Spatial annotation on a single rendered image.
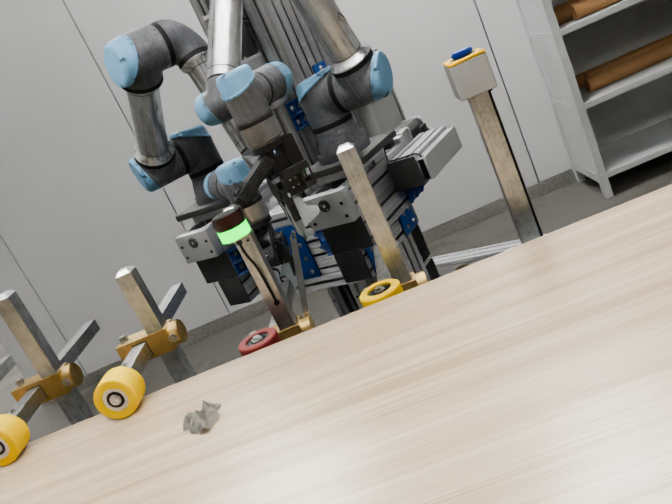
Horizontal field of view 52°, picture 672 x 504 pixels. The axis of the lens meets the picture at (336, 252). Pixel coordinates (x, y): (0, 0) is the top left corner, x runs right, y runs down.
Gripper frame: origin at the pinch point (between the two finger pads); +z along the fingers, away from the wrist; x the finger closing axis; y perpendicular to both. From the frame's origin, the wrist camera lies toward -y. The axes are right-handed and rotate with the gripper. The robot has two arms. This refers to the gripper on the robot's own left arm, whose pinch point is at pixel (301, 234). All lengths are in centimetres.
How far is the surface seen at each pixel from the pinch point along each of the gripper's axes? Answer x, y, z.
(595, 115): 194, 214, 72
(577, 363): -72, 10, 12
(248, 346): -14.2, -20.9, 10.2
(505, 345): -60, 7, 12
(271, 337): -15.8, -16.5, 10.4
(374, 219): -14.7, 11.4, 0.7
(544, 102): 203, 193, 54
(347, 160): -14.7, 11.5, -11.8
